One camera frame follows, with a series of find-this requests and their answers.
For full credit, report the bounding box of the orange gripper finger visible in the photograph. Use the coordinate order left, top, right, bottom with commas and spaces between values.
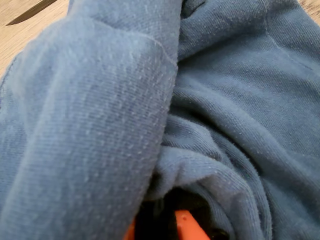
164, 188, 230, 240
123, 198, 170, 240

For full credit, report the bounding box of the blue printed T-shirt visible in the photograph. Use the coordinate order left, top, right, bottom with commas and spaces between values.
0, 0, 320, 240

